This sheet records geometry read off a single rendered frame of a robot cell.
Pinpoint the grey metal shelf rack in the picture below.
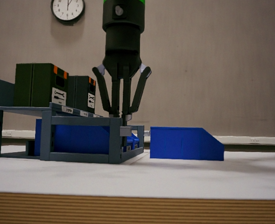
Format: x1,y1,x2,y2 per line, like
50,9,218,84
0,79,150,164

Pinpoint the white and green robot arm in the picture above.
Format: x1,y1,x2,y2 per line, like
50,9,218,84
102,0,145,33

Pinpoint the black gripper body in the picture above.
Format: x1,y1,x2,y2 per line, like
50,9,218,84
102,25,142,79

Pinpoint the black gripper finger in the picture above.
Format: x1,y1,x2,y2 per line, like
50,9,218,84
121,60,152,147
92,61,120,118

